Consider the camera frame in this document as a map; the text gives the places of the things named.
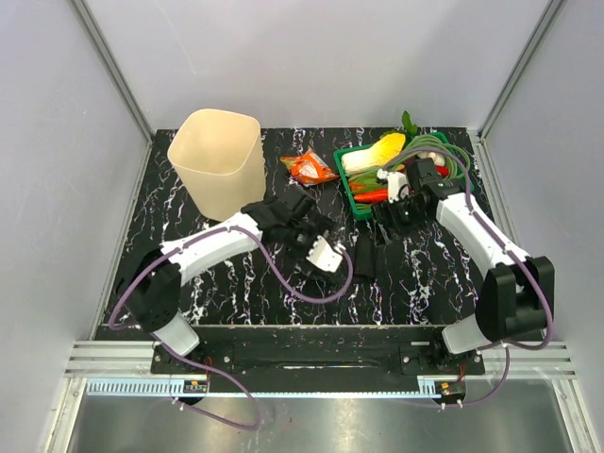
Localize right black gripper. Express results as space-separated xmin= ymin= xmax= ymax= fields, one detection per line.
xmin=369 ymin=193 xmax=429 ymax=248

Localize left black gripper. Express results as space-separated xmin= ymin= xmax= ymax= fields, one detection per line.
xmin=284 ymin=211 xmax=340 ymax=277

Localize black trash bag roll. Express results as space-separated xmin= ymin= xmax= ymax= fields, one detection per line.
xmin=292 ymin=221 xmax=402 ymax=284

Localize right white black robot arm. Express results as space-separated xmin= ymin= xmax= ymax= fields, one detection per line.
xmin=372 ymin=158 xmax=555 ymax=374

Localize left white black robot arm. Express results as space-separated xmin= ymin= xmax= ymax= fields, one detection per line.
xmin=118 ymin=192 xmax=344 ymax=373

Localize beige plastic trash bin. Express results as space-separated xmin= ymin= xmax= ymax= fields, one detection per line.
xmin=167 ymin=109 xmax=266 ymax=222

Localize large orange carrot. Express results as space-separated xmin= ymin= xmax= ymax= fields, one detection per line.
xmin=354 ymin=189 xmax=388 ymax=204

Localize green leafy vegetable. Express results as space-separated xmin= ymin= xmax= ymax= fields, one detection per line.
xmin=348 ymin=170 xmax=383 ymax=192

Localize green plastic basket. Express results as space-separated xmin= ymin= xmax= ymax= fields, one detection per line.
xmin=333 ymin=130 xmax=453 ymax=221

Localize orange snack packet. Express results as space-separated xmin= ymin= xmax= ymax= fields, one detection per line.
xmin=280 ymin=146 xmax=340 ymax=187

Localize yellow white napa cabbage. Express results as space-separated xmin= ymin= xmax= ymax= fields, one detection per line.
xmin=341 ymin=132 xmax=407 ymax=175

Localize red chili pepper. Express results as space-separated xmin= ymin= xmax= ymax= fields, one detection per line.
xmin=436 ymin=165 xmax=449 ymax=177

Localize green long beans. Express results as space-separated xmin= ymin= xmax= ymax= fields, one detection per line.
xmin=382 ymin=134 xmax=471 ymax=179

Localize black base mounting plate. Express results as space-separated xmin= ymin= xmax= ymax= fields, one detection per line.
xmin=150 ymin=324 xmax=487 ymax=393

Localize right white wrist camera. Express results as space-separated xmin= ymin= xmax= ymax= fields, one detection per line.
xmin=377 ymin=169 xmax=410 ymax=204

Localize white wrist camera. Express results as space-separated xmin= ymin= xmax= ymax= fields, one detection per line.
xmin=377 ymin=169 xmax=410 ymax=204
xmin=306 ymin=235 xmax=344 ymax=273

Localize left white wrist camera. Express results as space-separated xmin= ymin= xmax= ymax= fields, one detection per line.
xmin=306 ymin=235 xmax=344 ymax=273

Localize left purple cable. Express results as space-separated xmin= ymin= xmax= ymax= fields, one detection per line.
xmin=107 ymin=225 xmax=355 ymax=431

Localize purple cable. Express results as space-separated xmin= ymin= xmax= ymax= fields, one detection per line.
xmin=380 ymin=145 xmax=556 ymax=410
xmin=107 ymin=225 xmax=355 ymax=431

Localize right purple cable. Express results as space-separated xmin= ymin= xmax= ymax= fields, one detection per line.
xmin=380 ymin=145 xmax=556 ymax=410

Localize aluminium frame rail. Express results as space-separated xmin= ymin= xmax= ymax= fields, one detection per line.
xmin=67 ymin=349 xmax=600 ymax=452

